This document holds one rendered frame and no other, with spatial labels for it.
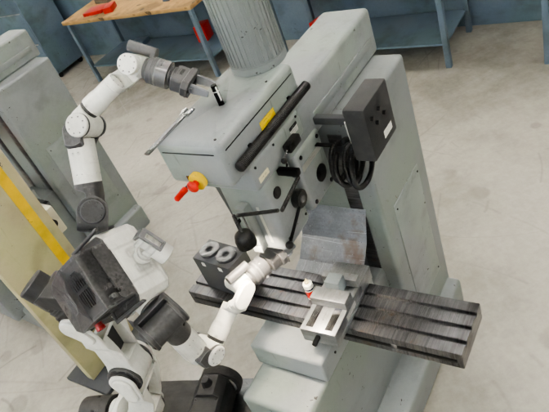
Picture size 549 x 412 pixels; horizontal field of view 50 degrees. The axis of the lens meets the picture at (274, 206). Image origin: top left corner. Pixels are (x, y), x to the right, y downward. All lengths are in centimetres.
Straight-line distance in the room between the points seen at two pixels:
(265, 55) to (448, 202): 243
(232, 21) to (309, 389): 140
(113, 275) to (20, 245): 167
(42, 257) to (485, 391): 248
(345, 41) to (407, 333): 112
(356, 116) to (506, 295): 186
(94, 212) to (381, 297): 113
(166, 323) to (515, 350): 196
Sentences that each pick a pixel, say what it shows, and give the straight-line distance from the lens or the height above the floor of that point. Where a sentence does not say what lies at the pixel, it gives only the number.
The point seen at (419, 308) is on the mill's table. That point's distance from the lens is 227.
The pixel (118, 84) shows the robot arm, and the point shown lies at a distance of 196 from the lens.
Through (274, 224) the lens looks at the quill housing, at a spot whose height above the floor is 145.
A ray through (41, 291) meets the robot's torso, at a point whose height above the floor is 152.
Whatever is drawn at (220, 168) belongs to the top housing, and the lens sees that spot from 174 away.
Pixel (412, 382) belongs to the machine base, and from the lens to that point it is 301.
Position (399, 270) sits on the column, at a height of 75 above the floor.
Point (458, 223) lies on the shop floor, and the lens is 396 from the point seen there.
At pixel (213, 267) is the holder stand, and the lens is 250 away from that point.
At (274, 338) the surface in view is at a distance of 245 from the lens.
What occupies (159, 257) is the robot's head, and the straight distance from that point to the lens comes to 189.
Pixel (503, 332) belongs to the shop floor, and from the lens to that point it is 337.
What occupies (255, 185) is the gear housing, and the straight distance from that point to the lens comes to 187.
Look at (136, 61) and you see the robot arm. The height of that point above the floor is 210.
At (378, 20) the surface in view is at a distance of 634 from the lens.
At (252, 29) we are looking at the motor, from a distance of 192.
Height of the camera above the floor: 270
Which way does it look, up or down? 36 degrees down
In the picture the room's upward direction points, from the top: 23 degrees counter-clockwise
